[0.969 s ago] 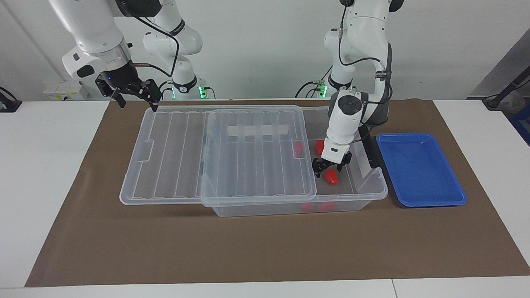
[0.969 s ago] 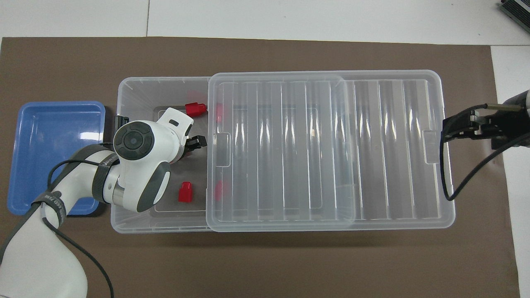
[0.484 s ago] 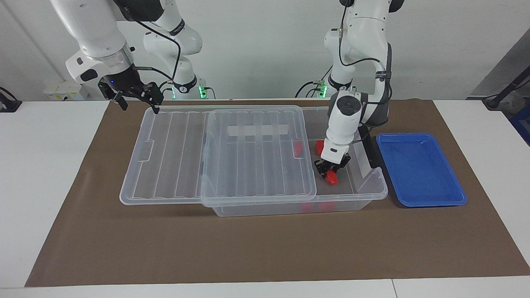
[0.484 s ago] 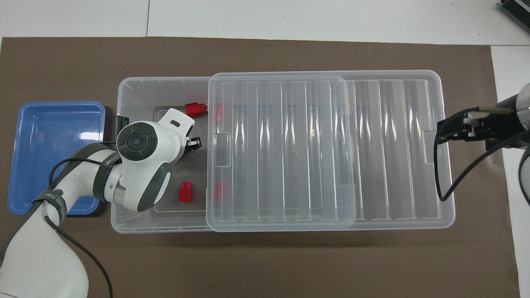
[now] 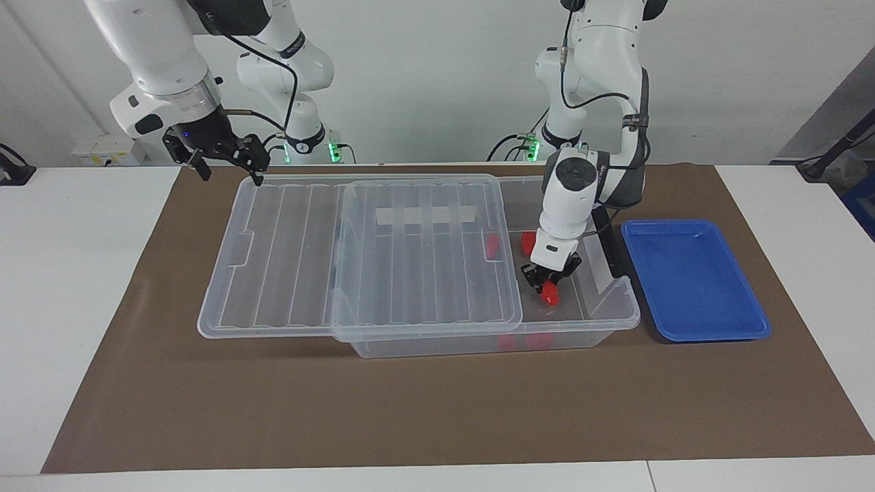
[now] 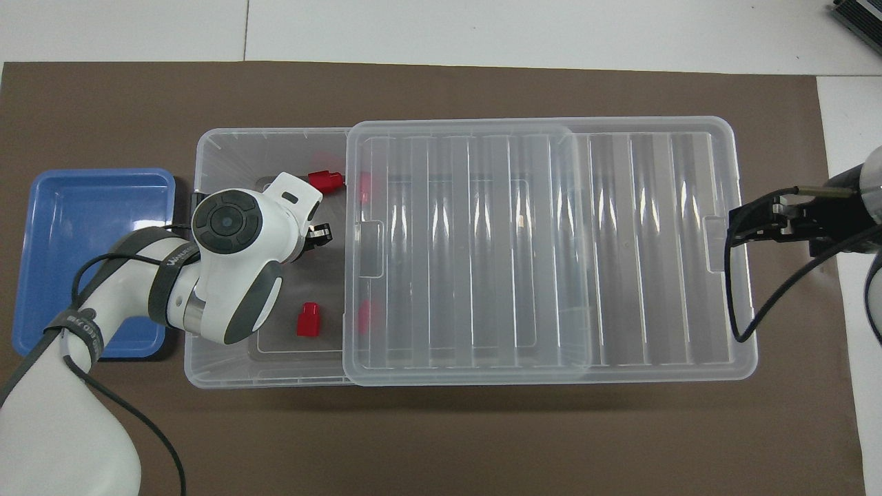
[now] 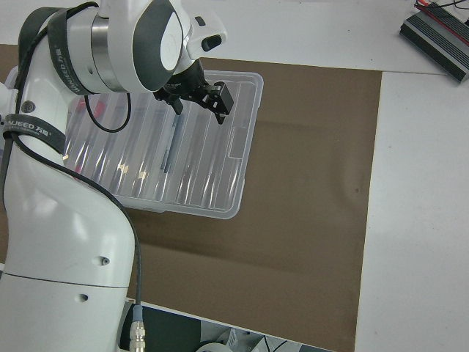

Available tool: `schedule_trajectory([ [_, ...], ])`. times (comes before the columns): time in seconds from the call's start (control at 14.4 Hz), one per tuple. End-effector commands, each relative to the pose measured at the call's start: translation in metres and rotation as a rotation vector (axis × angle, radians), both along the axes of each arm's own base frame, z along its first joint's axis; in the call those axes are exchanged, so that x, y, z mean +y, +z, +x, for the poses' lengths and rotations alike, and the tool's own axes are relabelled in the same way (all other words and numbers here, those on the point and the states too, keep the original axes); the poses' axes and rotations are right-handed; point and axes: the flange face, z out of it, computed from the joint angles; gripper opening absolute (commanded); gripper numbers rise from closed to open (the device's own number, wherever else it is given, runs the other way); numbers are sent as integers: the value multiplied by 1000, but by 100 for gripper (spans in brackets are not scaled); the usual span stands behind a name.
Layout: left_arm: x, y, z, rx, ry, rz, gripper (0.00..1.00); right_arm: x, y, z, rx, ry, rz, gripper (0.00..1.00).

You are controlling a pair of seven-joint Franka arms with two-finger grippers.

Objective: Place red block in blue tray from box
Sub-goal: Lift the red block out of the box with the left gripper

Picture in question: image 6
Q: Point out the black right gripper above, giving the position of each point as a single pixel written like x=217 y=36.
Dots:
x=834 y=213

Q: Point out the clear ribbed plastic lid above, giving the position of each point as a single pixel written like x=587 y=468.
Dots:
x=654 y=275

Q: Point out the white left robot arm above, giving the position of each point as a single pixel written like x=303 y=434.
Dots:
x=227 y=275

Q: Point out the red block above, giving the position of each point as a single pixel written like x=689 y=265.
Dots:
x=364 y=317
x=308 y=320
x=324 y=180

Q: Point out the clear plastic storage box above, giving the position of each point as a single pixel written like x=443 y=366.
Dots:
x=220 y=365

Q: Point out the blue plastic tray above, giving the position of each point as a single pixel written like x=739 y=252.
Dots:
x=76 y=227

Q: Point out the grey finned device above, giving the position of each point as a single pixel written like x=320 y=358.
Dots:
x=861 y=21

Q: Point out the brown table mat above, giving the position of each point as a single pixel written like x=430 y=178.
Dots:
x=482 y=448

